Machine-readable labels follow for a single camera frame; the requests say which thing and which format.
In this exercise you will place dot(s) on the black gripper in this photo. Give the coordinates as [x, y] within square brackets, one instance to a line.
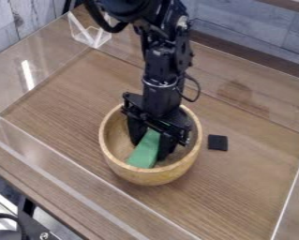
[155, 109]

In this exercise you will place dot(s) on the green rectangular stick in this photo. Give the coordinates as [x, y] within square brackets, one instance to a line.
[144, 154]

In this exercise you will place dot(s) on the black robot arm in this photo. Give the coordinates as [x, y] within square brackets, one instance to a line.
[160, 22]

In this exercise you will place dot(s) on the wooden bowl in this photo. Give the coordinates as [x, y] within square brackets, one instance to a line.
[116, 148]

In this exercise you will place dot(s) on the black square pad on table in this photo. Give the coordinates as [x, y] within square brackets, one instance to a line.
[218, 142]

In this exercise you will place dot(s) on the clear acrylic enclosure wall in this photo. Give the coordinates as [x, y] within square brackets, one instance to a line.
[238, 194]

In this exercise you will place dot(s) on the clear acrylic corner bracket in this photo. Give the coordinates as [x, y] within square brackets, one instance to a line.
[92, 36]

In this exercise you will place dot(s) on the black metal table frame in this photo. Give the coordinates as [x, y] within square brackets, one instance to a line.
[28, 229]

